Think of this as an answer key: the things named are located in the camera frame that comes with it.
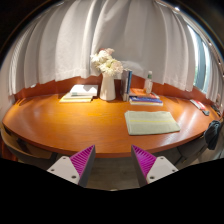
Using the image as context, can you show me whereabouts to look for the white and pink flowers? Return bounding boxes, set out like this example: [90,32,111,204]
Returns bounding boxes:
[90,47,125,78]

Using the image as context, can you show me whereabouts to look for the pale green towel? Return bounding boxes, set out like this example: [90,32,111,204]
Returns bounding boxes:
[124,110,181,136]

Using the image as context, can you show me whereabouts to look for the blue flat book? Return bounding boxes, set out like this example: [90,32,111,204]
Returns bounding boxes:
[129,96,163,104]

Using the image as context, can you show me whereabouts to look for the yellow-green flat book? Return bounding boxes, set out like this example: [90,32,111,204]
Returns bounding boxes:
[59,92,94,104]

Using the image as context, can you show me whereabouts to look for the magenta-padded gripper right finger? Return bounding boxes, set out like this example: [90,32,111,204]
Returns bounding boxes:
[130,144,179,187]

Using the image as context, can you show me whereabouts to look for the window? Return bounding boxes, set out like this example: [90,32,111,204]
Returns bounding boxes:
[186,24,213,94]

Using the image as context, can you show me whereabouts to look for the dark grey chair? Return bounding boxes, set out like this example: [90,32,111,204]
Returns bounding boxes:
[174,133,209,167]
[0,124,59,169]

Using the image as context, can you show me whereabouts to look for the grey standing book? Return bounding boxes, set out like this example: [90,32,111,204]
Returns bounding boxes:
[120,69,130,102]

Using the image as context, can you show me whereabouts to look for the red and white booklet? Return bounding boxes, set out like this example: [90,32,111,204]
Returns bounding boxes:
[189,98,208,111]

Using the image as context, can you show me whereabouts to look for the white flat book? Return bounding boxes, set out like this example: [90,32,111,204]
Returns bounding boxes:
[129,101,164,107]

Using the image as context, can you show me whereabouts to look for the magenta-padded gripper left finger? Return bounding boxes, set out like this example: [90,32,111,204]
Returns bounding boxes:
[46,144,97,188]

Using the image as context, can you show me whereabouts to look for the clear bottle with green cap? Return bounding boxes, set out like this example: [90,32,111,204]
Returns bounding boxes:
[143,70,154,95]

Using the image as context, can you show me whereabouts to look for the black bag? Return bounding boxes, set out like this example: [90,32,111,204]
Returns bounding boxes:
[203,120,223,151]

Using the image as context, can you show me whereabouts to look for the orange book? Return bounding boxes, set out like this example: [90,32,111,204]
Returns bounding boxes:
[129,87,157,99]

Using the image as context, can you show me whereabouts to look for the white curtain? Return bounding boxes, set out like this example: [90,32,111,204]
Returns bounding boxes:
[8,0,224,105]

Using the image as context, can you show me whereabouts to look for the white ceramic vase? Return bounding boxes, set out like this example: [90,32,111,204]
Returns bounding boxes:
[99,72,117,102]

